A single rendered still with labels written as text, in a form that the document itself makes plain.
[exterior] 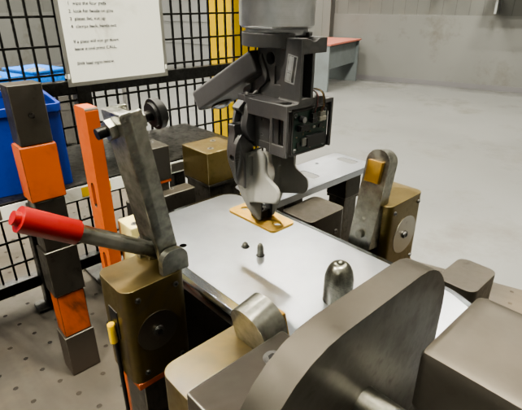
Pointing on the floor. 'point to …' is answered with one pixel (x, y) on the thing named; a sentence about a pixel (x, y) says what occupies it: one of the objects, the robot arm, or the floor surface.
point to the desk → (337, 62)
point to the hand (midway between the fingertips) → (261, 204)
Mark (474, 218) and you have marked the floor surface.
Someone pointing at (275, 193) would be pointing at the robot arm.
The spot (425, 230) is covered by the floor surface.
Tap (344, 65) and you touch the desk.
